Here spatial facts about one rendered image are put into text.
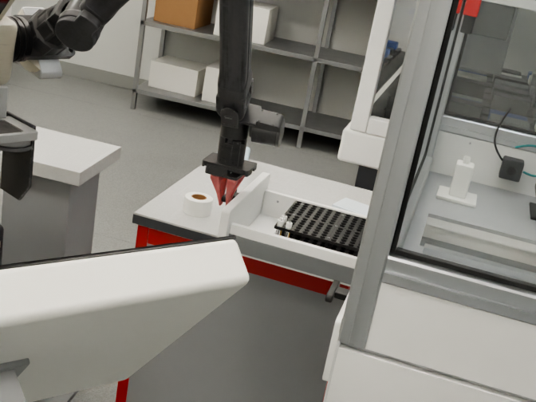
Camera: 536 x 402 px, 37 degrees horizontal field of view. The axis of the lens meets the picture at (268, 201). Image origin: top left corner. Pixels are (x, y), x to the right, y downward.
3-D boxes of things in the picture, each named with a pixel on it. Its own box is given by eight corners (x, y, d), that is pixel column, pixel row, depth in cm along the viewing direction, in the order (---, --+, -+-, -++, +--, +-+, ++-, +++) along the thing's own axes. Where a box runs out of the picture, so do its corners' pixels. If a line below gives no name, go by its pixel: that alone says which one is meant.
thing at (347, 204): (330, 209, 216) (332, 203, 216) (344, 202, 223) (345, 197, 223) (372, 225, 211) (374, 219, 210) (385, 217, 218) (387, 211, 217)
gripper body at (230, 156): (246, 179, 162) (252, 145, 160) (200, 168, 165) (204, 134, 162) (256, 171, 168) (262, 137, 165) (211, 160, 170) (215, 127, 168)
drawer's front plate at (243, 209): (213, 258, 160) (222, 208, 157) (255, 214, 187) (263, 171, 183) (221, 261, 160) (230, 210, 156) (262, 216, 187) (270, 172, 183)
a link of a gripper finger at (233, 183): (231, 214, 165) (238, 171, 162) (199, 206, 167) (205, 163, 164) (242, 203, 172) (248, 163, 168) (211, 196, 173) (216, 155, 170)
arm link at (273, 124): (232, 75, 158) (219, 106, 153) (289, 85, 157) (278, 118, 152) (233, 115, 168) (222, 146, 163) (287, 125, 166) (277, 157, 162)
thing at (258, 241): (225, 251, 161) (230, 224, 159) (262, 213, 185) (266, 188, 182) (420, 307, 153) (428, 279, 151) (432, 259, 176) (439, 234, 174)
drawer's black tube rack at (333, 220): (269, 254, 163) (274, 225, 161) (290, 226, 179) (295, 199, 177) (374, 284, 158) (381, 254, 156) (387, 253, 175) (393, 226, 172)
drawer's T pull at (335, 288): (324, 302, 133) (325, 295, 133) (333, 285, 140) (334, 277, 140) (344, 308, 133) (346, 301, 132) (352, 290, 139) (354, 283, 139)
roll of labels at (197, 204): (200, 205, 202) (202, 190, 201) (216, 215, 198) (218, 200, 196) (177, 207, 198) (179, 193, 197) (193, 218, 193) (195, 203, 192)
